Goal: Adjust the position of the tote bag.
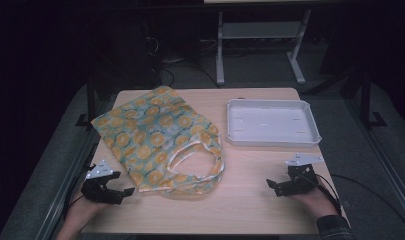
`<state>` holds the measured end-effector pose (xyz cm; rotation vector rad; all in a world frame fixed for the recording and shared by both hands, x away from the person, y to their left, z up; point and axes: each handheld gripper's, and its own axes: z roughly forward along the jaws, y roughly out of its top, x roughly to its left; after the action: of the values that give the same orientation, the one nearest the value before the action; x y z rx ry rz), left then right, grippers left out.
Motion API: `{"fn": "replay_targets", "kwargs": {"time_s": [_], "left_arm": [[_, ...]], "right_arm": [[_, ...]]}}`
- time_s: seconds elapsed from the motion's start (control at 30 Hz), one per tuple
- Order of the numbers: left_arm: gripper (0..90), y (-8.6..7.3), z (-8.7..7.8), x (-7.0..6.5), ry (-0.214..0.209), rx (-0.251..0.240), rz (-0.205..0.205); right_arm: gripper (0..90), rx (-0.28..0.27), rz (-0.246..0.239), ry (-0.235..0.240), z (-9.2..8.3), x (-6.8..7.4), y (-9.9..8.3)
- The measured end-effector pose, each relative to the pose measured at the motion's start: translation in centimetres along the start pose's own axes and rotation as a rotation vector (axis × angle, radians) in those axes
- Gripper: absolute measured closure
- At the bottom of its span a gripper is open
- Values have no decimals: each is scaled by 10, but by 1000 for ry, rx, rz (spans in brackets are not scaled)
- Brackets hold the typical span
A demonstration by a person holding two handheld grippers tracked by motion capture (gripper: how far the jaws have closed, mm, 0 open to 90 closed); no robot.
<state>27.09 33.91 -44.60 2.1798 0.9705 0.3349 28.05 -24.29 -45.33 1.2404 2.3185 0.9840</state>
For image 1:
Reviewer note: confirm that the black metal stand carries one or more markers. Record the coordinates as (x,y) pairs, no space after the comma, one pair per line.
(91,100)
(366,100)

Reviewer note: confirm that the orange print tote bag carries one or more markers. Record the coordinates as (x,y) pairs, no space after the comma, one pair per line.
(150,133)

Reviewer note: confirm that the white metal table frame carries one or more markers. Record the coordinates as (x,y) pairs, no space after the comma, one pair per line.
(220,50)

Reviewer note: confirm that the grey metal rail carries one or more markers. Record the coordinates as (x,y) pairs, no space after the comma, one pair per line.
(52,216)
(391,173)

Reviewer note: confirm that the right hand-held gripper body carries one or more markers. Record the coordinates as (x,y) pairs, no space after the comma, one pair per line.
(301,180)

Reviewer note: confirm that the person's left hand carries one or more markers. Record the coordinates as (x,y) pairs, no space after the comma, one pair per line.
(81,210)

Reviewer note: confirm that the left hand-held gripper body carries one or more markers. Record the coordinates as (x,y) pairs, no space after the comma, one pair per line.
(96,170)

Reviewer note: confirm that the white plastic tray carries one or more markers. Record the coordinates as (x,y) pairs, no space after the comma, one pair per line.
(270,123)

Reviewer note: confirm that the grey tape strip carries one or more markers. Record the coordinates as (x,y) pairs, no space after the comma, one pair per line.
(346,202)

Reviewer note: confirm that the person's right hand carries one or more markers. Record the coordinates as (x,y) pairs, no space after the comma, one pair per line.
(318,203)

